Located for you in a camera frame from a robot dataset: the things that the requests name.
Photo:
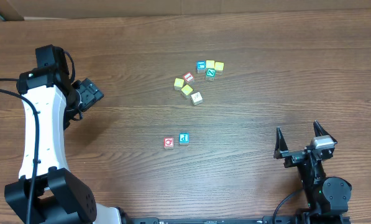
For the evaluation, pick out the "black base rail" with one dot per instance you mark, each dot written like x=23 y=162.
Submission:
x=261 y=220

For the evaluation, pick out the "red letter Q block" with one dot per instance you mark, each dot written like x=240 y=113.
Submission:
x=168 y=143

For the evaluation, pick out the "green letter Z block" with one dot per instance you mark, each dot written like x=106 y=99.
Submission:
x=210 y=74

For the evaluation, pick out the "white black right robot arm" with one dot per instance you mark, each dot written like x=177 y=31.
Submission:
x=327 y=197

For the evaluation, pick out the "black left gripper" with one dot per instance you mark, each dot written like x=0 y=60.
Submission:
x=89 y=91

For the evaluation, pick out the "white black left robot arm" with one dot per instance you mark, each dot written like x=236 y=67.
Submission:
x=47 y=192

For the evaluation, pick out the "white picture block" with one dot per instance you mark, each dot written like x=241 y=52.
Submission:
x=196 y=98

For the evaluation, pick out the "yellow block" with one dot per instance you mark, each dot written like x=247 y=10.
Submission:
x=186 y=91
x=210 y=64
x=178 y=83
x=219 y=67

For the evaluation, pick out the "blue letter P block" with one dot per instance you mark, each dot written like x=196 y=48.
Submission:
x=184 y=138

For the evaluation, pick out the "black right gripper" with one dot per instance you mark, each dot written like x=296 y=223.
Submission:
x=292 y=156

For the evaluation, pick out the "red letter I block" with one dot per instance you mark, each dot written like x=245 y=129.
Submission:
x=188 y=78

